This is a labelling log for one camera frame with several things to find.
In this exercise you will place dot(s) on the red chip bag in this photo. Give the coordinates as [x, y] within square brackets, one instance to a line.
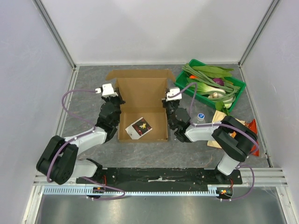
[253, 127]

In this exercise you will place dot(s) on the clear plastic water bottle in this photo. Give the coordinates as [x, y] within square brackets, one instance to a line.
[199, 119]

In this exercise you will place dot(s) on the brown cardboard box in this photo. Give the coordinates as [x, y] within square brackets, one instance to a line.
[143, 92]

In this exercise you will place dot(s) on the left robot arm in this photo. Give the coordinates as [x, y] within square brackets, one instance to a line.
[59, 160]

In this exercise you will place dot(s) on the red onion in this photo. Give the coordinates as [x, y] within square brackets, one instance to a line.
[219, 81]

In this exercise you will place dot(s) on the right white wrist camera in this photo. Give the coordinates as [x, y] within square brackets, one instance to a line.
[173, 94]

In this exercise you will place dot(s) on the green long beans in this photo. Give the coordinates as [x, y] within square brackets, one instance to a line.
[228, 85]

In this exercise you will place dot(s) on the green leafy vegetables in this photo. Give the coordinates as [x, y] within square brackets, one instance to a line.
[214, 71]

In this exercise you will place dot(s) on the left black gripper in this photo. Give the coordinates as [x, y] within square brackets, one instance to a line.
[117, 96]

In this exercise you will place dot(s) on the white slotted cable duct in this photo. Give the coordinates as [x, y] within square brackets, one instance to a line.
[97, 191]

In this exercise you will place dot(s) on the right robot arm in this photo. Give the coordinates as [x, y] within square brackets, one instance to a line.
[233, 137]

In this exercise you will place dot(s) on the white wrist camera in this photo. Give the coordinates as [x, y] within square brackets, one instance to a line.
[173, 94]
[106, 90]

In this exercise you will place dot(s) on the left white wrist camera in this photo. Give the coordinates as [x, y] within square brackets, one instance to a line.
[106, 90]

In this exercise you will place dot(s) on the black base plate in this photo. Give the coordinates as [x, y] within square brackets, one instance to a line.
[160, 179]

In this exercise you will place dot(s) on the white mushroom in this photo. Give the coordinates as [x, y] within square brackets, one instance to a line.
[215, 95]

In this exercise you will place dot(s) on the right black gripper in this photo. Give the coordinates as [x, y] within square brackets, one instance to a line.
[170, 104]

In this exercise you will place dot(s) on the beige paper bag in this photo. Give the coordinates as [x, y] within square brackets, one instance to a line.
[218, 116]

